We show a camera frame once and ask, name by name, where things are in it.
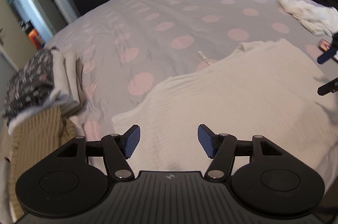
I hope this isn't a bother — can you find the white textured top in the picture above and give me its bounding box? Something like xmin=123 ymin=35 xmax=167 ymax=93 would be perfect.
xmin=112 ymin=39 xmax=337 ymax=182

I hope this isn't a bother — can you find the smartphone with lit screen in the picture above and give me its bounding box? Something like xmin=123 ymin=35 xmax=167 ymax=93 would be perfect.
xmin=318 ymin=39 xmax=331 ymax=52

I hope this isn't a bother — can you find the crumpled white garment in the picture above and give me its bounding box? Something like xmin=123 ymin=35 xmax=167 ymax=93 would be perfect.
xmin=278 ymin=0 xmax=337 ymax=36

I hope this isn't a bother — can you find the white folded sweatshirt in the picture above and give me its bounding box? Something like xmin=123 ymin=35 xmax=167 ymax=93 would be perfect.
xmin=8 ymin=49 xmax=69 ymax=136

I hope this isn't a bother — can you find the small white label tag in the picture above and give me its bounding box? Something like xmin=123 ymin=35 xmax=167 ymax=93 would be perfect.
xmin=198 ymin=51 xmax=212 ymax=66

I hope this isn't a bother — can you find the brown striped folded garment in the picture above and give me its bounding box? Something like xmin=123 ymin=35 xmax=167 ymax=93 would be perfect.
xmin=9 ymin=106 xmax=77 ymax=221

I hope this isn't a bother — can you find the beige folded garment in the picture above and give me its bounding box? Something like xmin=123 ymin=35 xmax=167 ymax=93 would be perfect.
xmin=60 ymin=52 xmax=85 ymax=117

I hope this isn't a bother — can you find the black floral folded garment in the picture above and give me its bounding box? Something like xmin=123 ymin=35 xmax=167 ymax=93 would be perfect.
xmin=1 ymin=49 xmax=55 ymax=122

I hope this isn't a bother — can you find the grey pink-dotted bedspread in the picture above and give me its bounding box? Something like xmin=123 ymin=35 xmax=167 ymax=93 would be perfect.
xmin=43 ymin=0 xmax=338 ymax=140

